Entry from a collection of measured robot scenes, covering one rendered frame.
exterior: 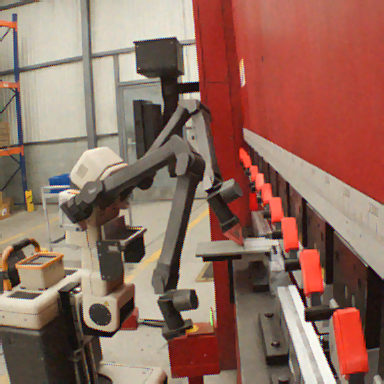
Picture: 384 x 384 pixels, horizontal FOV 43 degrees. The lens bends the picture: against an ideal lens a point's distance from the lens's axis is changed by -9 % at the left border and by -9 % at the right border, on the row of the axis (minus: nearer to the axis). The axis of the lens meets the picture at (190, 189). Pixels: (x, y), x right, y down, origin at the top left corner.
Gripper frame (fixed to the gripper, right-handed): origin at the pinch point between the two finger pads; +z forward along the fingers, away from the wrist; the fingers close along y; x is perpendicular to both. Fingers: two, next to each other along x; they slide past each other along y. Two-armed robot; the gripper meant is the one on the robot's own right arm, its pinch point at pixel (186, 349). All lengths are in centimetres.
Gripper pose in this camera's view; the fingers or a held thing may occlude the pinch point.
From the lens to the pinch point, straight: 170.1
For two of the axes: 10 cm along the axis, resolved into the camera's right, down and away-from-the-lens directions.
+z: 3.4, 9.3, 1.3
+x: -0.5, -1.2, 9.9
